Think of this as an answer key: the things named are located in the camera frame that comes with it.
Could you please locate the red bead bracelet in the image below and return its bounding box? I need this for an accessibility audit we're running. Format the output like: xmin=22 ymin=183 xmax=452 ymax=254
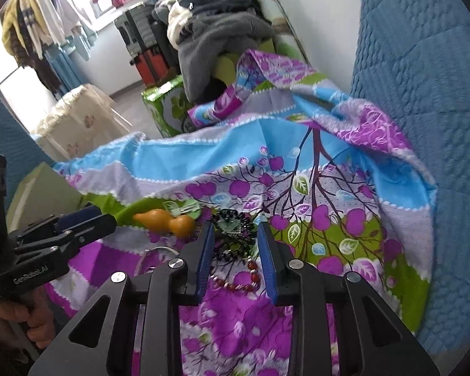
xmin=211 ymin=259 xmax=261 ymax=293

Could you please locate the green printed carton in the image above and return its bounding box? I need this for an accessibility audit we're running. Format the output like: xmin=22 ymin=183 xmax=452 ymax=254
xmin=141 ymin=75 xmax=197 ymax=139

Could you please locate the row of hanging clothes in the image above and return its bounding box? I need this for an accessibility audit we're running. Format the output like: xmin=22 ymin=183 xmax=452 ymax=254
xmin=0 ymin=0 xmax=99 ymax=91

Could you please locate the black cord pendant necklace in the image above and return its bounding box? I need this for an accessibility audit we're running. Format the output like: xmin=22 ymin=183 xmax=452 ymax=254
xmin=209 ymin=209 xmax=256 ymax=240

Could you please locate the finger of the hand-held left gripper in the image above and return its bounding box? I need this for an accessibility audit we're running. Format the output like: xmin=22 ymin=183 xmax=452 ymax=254
xmin=8 ymin=205 xmax=104 ymax=245
xmin=13 ymin=215 xmax=118 ymax=261

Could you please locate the orange gourd pendant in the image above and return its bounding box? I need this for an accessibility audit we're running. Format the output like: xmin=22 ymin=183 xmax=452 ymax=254
xmin=133 ymin=209 xmax=197 ymax=238

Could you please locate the person's left hand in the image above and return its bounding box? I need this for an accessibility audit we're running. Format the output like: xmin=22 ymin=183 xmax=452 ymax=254
xmin=0 ymin=288 xmax=56 ymax=365

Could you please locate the silver bangle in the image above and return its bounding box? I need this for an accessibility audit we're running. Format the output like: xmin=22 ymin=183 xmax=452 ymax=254
xmin=135 ymin=245 xmax=185 ymax=275

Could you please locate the floral printed blanket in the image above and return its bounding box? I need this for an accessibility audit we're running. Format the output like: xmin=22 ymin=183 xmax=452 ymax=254
xmin=53 ymin=49 xmax=439 ymax=376

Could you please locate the cream cardboard box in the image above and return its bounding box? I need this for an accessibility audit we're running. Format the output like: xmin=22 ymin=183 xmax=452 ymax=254
xmin=6 ymin=162 xmax=87 ymax=232

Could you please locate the blue quilted sofa cover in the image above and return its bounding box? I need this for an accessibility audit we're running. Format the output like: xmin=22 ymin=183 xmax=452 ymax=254
xmin=0 ymin=0 xmax=470 ymax=376

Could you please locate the grey fleece garment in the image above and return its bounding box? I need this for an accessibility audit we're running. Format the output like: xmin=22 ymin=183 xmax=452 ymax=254
xmin=178 ymin=15 xmax=277 ymax=105

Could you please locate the red suitcase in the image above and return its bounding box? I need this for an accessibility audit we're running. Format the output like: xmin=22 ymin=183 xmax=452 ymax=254
xmin=129 ymin=47 xmax=170 ymax=86

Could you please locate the cream fluffy garment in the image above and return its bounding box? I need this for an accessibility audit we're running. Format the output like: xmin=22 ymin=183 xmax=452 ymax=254
xmin=166 ymin=3 xmax=198 ymax=50

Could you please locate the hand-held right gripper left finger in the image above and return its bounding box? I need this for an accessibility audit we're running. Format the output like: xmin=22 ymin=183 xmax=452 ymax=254
xmin=27 ymin=221 xmax=216 ymax=376

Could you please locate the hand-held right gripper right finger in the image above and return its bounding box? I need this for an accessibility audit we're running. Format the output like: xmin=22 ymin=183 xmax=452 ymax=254
xmin=256 ymin=222 xmax=441 ymax=376

